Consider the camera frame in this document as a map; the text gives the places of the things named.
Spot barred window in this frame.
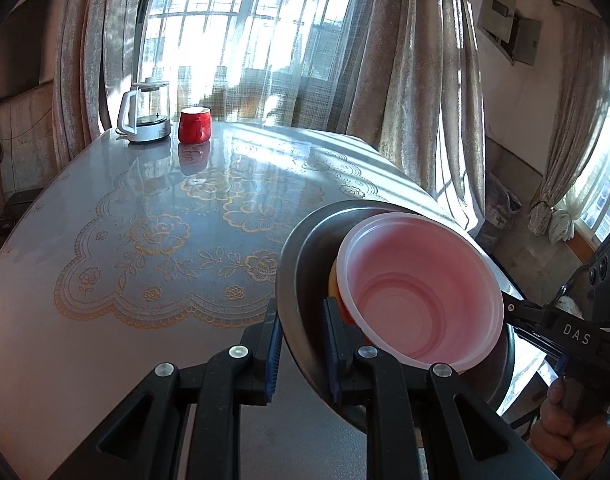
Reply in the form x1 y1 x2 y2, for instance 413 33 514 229
140 0 361 91

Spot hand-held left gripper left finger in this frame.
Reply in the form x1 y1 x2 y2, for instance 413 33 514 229
50 297 286 480

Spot person's right hand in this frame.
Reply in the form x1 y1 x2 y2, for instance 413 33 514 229
530 377 610 471

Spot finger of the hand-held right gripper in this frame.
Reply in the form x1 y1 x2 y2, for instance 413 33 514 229
514 327 568 376
502 296 543 331

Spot beige tied curtain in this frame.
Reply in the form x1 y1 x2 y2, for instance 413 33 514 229
527 7 610 241

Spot red plastic bowl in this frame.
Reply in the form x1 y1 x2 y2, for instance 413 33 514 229
335 212 504 373

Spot white sheer curtain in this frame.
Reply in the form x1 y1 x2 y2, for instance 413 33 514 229
135 0 381 128

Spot white glass electric kettle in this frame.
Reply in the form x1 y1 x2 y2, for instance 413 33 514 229
116 77 172 143

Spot grey wall electrical box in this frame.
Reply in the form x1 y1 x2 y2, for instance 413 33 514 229
477 0 543 66

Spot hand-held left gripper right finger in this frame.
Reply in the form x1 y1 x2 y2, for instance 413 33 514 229
322 297 560 480

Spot beige patterned curtain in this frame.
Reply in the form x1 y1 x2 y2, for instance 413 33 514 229
345 0 486 221
52 0 156 171

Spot yellow plastic bowl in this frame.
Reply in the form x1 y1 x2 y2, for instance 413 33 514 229
329 265 346 311

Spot black wall television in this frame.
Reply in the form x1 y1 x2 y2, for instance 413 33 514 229
0 0 53 106

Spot red mug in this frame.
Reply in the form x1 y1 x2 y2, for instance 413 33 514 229
178 106 212 144

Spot plastic bag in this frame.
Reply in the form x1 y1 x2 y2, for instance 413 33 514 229
485 170 523 231

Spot stainless steel bowl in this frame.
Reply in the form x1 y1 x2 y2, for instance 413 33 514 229
276 200 516 428

